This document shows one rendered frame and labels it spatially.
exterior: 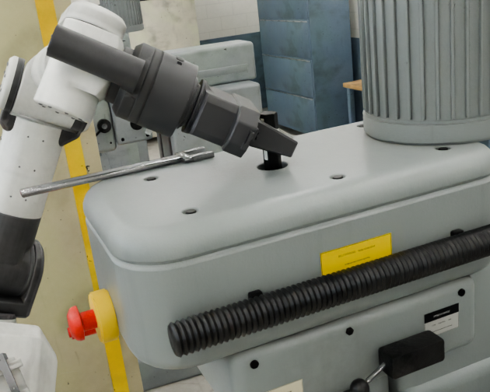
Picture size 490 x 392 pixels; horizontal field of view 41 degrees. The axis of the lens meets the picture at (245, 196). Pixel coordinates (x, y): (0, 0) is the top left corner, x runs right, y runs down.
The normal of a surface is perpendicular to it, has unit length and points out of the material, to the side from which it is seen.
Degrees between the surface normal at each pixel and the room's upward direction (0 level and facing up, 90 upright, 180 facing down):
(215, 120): 90
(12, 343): 58
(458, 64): 90
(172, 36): 90
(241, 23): 90
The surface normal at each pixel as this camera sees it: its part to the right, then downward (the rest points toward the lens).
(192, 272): 0.40, 0.25
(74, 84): 0.23, 0.04
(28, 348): 0.51, -0.36
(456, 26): -0.03, 0.33
